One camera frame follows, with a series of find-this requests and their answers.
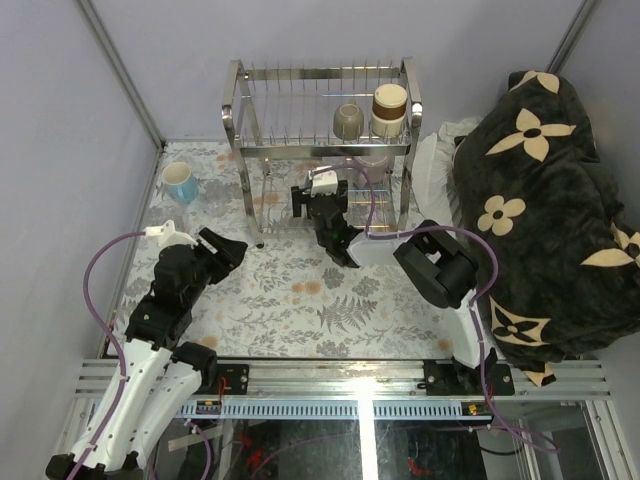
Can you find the light blue mug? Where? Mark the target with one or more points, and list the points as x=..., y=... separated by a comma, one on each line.
x=180, y=182

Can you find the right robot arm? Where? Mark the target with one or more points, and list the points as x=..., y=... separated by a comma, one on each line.
x=437, y=265

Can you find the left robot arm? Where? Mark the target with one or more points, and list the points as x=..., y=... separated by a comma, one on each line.
x=157, y=371

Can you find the cream and brown mug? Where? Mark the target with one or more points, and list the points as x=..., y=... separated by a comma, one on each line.
x=388, y=110

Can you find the olive grey mug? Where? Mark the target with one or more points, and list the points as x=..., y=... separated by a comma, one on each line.
x=348, y=121

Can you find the steel two-tier dish rack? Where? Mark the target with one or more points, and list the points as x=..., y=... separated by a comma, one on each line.
x=286, y=114

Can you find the left aluminium frame post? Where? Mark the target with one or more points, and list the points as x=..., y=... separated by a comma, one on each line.
x=97, y=28

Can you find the aluminium mounting rail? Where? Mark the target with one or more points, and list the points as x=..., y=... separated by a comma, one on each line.
x=391, y=390

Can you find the black floral blanket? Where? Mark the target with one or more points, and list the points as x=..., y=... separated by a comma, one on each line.
x=561, y=266

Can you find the right aluminium frame post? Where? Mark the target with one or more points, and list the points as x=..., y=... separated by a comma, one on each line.
x=572, y=35

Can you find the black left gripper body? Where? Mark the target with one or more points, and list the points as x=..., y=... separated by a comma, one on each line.
x=206, y=267

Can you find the pink ribbed mug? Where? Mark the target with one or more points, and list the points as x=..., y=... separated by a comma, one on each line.
x=376, y=168

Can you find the floral tablecloth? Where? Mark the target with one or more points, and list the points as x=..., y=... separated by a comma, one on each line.
x=287, y=298

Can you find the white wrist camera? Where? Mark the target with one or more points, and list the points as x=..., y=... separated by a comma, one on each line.
x=323, y=181
x=168, y=235

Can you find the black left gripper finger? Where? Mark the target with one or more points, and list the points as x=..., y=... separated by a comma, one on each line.
x=228, y=257
x=211, y=238

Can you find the aluminium frame post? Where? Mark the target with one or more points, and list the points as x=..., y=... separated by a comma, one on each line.
x=97, y=28
x=572, y=35

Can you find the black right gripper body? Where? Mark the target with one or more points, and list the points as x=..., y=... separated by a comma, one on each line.
x=342, y=196

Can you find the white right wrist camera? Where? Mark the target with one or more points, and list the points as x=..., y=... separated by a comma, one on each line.
x=323, y=181

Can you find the white pillow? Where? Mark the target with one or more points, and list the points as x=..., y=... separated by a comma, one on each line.
x=432, y=182

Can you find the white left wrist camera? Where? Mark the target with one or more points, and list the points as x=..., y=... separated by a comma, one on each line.
x=168, y=235

